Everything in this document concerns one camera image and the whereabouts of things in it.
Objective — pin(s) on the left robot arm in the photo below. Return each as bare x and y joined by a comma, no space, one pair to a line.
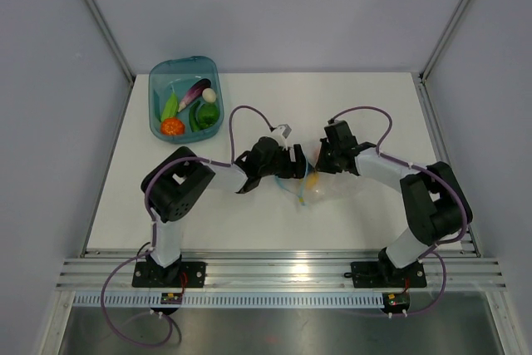
173,188

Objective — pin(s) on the green toy bell pepper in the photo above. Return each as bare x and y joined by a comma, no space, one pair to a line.
207,115

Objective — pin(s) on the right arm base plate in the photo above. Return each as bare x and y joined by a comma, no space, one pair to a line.
371,274

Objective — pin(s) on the right aluminium frame post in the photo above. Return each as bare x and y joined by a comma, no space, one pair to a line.
444,39

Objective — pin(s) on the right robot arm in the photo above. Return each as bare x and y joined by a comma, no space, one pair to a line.
434,203

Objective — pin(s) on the dark green toy chili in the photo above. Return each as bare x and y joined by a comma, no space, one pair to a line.
194,124

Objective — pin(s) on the orange toy pumpkin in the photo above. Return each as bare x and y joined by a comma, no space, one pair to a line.
172,127

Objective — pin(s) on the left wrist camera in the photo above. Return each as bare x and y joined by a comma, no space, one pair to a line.
281,133

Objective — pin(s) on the aluminium frame post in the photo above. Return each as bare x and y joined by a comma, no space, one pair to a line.
444,39
103,28

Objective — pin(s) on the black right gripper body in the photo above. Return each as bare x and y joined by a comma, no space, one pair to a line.
327,160

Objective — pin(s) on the light green toy vegetable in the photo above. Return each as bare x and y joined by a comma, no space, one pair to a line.
171,108

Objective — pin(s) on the clear zip top bag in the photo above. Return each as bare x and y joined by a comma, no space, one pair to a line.
330,186

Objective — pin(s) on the teal plastic bin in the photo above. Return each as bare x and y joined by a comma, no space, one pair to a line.
178,76

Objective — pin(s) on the white slotted cable duct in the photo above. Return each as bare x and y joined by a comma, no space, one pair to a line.
230,300

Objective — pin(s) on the white toy garlic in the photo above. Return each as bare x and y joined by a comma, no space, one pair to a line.
209,95

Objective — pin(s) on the left aluminium frame post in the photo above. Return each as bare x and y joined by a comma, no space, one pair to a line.
103,28

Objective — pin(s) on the yellow toy vegetable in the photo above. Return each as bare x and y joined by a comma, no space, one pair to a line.
312,180

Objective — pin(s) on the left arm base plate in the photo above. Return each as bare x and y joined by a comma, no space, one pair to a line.
184,274

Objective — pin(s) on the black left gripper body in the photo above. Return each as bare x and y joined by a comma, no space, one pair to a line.
279,166

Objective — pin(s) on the aluminium mounting rail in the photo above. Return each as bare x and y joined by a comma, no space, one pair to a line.
275,271

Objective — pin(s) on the purple toy eggplant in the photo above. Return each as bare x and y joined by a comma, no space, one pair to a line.
193,93

